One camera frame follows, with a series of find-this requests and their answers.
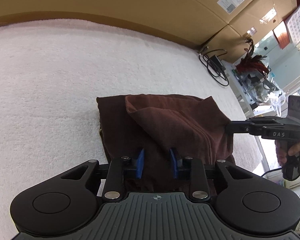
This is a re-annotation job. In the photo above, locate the large brown cardboard sheet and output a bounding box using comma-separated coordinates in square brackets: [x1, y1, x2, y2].
[0, 0, 294, 52]
[204, 0, 298, 64]

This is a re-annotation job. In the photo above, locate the black charger adapter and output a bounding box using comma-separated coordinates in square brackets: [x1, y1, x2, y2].
[210, 55, 227, 72]

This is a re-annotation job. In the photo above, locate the person's right hand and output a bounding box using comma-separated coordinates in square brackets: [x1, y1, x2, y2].
[275, 137, 300, 167]

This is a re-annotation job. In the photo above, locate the red white wall calendar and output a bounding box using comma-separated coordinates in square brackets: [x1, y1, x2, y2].
[285, 0, 300, 43]

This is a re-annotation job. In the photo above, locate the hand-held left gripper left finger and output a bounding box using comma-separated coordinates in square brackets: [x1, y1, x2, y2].
[61, 148, 145, 202]

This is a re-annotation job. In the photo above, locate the right hand-held gripper cable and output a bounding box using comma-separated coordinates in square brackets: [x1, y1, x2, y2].
[261, 168, 283, 178]

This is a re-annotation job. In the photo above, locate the maroon long-sleeved top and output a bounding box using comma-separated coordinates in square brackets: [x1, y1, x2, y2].
[96, 94, 237, 196]

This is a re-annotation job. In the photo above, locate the red paper card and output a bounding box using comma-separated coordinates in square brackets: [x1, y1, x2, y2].
[273, 24, 290, 50]

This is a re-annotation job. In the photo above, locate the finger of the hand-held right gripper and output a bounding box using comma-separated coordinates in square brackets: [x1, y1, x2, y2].
[249, 116, 284, 127]
[225, 121, 265, 135]

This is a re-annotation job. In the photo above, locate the black charger cable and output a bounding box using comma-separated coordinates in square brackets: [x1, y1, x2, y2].
[199, 46, 229, 87]

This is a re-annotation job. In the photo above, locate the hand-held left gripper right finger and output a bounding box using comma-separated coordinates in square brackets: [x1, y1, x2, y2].
[169, 147, 258, 202]

